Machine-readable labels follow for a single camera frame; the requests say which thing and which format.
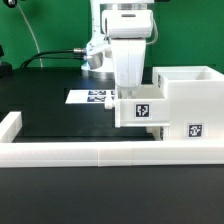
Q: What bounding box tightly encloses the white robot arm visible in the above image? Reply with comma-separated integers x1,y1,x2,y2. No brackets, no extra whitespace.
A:
82,0,158,98

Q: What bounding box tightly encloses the black device at left edge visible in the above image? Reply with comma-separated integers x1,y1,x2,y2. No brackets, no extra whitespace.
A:
0,45,13,78

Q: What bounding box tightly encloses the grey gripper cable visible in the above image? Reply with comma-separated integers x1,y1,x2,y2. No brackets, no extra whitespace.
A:
145,19,159,46

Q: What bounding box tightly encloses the white front drawer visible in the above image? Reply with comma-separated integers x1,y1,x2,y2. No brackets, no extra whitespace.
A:
146,127,164,141

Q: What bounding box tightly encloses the white U-shaped fence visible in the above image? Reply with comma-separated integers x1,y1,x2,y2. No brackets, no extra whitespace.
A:
0,112,224,168

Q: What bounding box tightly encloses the white thin cable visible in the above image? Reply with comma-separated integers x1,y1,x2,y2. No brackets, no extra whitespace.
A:
16,3,44,69

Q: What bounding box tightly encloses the white drawer cabinet box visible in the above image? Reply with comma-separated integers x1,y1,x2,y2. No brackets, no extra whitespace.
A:
153,66,224,141

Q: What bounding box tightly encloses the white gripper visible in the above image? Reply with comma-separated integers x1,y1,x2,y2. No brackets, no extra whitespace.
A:
111,39,146,99

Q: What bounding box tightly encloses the black cable with connector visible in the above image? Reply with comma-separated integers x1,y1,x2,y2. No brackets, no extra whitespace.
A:
19,47,88,69

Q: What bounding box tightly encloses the printed marker sheet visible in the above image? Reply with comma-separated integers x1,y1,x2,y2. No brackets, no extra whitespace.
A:
65,89,115,104

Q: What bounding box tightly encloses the white drawer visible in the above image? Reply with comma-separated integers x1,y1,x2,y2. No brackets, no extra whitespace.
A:
104,85,170,128
146,127,164,141

